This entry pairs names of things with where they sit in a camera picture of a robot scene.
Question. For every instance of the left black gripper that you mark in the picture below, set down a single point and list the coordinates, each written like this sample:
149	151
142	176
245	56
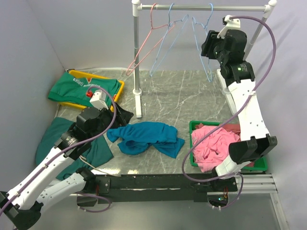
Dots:
123	117

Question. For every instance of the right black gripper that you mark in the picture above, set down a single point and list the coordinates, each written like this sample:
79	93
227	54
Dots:
207	45

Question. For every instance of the blue t shirt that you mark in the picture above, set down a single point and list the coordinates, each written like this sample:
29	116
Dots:
137	138

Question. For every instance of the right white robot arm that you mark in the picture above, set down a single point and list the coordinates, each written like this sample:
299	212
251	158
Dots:
255	139

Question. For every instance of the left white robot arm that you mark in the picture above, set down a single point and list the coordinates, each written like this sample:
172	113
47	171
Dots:
25	203

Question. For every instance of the green printed t shirt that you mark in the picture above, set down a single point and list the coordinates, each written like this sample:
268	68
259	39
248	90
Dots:
73	90

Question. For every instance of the salmon red t shirt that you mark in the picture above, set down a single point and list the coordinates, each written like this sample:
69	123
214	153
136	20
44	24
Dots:
228	127

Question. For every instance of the pink t shirt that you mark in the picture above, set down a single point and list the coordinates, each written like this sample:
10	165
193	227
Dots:
214	149

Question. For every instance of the dark green cloth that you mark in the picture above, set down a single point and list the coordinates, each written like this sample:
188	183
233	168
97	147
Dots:
98	154

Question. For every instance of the yellow plastic tray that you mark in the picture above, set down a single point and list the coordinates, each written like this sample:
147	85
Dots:
79	75

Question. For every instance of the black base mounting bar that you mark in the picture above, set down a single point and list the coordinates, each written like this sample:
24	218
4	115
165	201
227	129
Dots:
156	187

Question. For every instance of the metal clothes rack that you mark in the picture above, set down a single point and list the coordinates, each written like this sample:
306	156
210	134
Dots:
179	47

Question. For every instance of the green plastic tray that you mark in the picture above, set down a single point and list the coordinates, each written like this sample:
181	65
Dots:
259	165

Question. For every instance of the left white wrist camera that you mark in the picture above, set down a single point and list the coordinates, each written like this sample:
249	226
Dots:
97	99

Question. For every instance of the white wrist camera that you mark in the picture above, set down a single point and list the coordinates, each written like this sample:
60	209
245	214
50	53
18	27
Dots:
97	99
230	24

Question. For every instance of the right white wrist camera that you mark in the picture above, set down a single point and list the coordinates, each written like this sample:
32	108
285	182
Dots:
230	24

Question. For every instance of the pink wire hanger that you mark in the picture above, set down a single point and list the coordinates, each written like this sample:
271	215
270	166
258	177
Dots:
170	25

